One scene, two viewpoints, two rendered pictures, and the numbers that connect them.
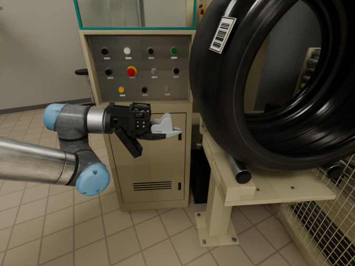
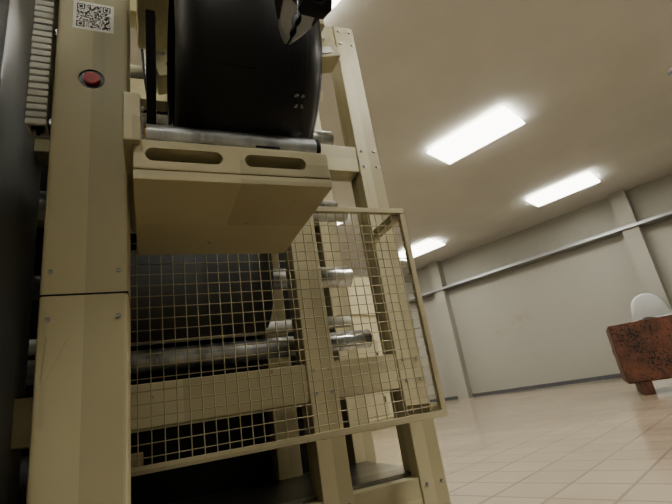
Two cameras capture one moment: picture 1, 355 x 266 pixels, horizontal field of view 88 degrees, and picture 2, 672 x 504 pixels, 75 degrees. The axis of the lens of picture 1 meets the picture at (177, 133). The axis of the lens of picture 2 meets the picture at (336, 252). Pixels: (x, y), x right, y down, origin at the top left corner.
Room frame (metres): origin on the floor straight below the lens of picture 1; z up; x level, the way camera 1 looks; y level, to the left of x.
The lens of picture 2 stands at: (0.67, 0.58, 0.39)
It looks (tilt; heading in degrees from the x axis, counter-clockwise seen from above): 19 degrees up; 250
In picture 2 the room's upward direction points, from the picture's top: 9 degrees counter-clockwise
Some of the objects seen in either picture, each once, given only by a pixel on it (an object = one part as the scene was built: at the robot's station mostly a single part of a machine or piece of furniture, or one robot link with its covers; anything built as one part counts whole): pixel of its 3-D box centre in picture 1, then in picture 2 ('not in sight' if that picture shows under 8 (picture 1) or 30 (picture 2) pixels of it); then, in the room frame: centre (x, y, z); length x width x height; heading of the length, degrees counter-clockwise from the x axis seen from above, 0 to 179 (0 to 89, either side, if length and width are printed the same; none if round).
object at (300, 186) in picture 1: (255, 164); (226, 219); (0.58, -0.32, 0.80); 0.37 x 0.36 x 0.02; 94
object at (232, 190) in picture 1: (223, 158); (235, 172); (0.57, -0.18, 0.83); 0.36 x 0.09 x 0.06; 4
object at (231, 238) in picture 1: (215, 226); not in sight; (0.83, -0.28, 0.01); 0.27 x 0.27 x 0.02; 4
